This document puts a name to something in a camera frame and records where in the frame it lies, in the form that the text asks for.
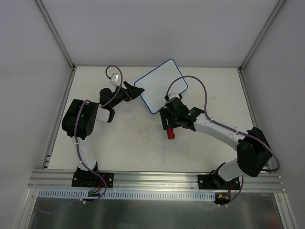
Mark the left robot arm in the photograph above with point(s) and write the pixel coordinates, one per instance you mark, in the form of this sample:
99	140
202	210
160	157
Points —
79	122

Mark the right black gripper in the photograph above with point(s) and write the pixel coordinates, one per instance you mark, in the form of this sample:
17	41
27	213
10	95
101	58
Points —
165	118

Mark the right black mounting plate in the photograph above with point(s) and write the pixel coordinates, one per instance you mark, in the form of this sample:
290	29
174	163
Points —
215	182

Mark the right aluminium frame post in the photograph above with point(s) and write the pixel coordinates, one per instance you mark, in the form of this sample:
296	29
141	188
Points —
270	19

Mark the left aluminium frame post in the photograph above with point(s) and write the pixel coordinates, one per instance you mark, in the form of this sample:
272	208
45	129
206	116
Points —
48	20

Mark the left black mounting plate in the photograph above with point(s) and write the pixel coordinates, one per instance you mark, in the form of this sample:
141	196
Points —
83	178

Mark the blue framed whiteboard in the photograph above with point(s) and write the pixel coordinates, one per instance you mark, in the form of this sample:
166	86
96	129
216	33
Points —
156	83

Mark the aluminium frame post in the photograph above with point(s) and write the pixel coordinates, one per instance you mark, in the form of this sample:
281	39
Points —
270	19
48	20

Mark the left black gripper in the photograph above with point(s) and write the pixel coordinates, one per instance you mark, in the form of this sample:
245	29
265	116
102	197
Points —
128	92

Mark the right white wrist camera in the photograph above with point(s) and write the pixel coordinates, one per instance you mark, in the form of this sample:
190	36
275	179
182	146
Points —
172	95

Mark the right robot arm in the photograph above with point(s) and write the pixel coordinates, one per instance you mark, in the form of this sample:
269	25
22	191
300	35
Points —
251	146

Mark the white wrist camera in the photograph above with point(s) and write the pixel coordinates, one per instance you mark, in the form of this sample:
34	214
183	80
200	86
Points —
115	79
172	95

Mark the white slotted cable duct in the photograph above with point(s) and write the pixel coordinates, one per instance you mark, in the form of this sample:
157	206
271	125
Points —
128	194

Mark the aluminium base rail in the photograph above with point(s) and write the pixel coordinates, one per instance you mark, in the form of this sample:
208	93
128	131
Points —
153	181

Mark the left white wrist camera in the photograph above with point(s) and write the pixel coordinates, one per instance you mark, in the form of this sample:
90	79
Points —
115	79

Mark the red bone-shaped eraser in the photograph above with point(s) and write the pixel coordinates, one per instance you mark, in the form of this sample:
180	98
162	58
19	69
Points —
170	133

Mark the black mounting plate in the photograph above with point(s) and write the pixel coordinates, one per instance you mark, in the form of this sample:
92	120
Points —
215	182
83	178

